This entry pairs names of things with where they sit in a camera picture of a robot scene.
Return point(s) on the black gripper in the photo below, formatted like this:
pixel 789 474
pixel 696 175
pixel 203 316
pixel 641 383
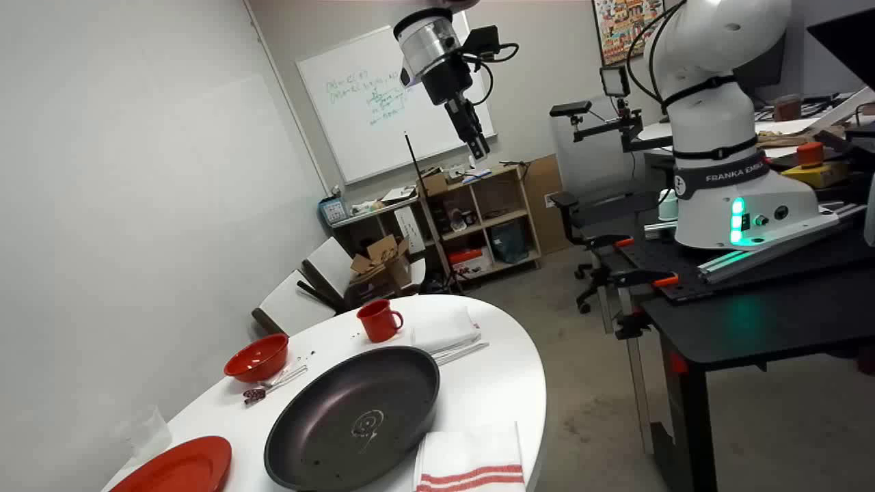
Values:
pixel 448 79

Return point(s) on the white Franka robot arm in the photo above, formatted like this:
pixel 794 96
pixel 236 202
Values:
pixel 719 109

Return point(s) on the whiteboard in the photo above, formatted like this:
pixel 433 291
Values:
pixel 392 100

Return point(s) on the thin black pole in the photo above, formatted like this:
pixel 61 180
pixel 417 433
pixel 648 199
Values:
pixel 425 199

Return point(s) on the wooden cube shelf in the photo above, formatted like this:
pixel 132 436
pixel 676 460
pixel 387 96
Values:
pixel 482 223

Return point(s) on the flat brown cardboard sheet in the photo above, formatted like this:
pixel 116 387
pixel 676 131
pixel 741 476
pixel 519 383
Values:
pixel 544 199

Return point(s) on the black office chair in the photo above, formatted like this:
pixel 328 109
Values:
pixel 589 213

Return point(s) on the brown cardboard box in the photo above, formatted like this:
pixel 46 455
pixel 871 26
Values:
pixel 378 266

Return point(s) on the black metal stand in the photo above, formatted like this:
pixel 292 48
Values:
pixel 318 291

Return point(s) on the red bowl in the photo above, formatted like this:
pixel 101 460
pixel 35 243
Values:
pixel 258 359

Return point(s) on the black frying pan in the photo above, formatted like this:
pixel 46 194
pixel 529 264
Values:
pixel 350 418

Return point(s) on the red yellow emergency stop button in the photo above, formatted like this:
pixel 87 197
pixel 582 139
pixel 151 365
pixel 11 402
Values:
pixel 810 157

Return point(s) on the black robot desk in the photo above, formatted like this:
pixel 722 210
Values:
pixel 774 317

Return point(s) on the red plate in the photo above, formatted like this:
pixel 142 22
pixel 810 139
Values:
pixel 177 469

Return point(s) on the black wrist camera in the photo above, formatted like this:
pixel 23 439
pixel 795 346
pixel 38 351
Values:
pixel 488 42

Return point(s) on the black camera on mount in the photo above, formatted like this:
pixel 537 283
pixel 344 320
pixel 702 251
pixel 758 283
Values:
pixel 616 83

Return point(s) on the colourful wall poster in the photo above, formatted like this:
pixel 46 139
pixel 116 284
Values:
pixel 624 22

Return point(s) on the round white pedestal table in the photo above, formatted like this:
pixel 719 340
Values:
pixel 510 383

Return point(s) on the silver aluminium rail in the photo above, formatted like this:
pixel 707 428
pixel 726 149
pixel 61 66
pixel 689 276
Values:
pixel 782 238

